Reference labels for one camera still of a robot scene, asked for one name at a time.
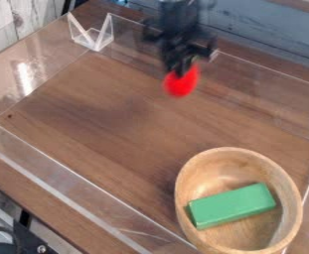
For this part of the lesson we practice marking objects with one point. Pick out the red plush strawberry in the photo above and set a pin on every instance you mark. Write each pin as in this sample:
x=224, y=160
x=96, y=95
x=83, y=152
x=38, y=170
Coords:
x=181, y=85

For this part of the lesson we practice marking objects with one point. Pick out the wooden bowl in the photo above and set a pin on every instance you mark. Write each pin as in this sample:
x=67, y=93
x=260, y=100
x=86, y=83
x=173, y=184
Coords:
x=226, y=169

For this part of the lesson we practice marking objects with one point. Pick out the green rectangular block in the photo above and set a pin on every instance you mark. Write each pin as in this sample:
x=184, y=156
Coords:
x=230, y=205

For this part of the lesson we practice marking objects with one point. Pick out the clear acrylic front wall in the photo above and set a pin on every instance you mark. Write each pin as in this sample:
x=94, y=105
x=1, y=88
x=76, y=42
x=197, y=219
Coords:
x=96, y=221

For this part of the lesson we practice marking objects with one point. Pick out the black clamp with screw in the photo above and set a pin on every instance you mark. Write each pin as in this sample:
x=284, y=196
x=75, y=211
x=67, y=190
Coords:
x=28, y=242

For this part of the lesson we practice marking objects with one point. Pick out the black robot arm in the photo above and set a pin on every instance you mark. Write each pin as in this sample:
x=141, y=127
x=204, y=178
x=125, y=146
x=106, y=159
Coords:
x=179, y=7

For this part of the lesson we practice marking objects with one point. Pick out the clear acrylic back wall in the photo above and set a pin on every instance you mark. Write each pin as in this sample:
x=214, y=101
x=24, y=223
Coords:
x=267, y=93

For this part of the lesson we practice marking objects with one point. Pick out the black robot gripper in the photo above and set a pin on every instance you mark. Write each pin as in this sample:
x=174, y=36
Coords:
x=181, y=40

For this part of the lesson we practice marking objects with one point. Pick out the clear acrylic wall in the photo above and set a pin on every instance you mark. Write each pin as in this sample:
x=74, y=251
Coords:
x=267, y=93
x=96, y=221

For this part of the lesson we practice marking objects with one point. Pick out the clear acrylic corner bracket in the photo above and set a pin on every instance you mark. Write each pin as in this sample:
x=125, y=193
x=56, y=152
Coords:
x=91, y=38

